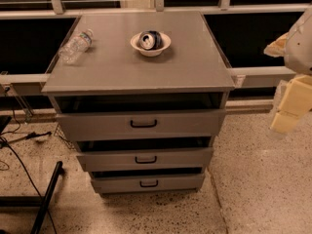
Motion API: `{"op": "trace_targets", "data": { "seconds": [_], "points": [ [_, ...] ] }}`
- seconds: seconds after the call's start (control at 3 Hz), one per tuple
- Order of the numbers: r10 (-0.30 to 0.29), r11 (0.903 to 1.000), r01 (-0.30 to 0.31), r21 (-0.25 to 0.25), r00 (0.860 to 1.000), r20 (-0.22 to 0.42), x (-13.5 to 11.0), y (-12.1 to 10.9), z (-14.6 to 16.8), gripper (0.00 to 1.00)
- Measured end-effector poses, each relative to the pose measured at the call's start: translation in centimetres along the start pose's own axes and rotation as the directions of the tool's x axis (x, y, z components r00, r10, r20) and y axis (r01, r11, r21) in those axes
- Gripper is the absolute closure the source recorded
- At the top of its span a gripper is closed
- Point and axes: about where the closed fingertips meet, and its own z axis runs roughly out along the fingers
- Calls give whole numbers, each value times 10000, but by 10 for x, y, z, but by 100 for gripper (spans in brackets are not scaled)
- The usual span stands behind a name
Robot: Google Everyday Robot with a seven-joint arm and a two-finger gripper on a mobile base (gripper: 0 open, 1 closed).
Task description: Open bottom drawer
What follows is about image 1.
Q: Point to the crushed soda can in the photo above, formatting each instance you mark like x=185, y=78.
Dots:
x=150, y=40

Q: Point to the black stand leg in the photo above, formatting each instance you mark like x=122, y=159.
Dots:
x=42, y=202

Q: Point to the white bowl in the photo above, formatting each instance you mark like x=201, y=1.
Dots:
x=166, y=42

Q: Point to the grey drawer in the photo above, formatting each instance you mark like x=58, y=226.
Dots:
x=134, y=181
x=86, y=118
x=145, y=154

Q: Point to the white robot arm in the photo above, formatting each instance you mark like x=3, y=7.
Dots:
x=295, y=47

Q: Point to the grey bottom drawer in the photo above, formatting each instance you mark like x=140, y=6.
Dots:
x=134, y=181

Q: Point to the metal window railing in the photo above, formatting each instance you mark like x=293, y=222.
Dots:
x=260, y=75

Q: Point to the grey top drawer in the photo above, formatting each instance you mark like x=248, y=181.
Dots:
x=86, y=118

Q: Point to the grey drawer cabinet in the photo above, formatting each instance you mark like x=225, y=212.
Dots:
x=143, y=106

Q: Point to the grey middle drawer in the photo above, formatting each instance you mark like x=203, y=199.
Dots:
x=145, y=154

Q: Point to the clear plastic water bottle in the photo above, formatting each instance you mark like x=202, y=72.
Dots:
x=76, y=46

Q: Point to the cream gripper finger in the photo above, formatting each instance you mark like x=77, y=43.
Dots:
x=295, y=103
x=277, y=48

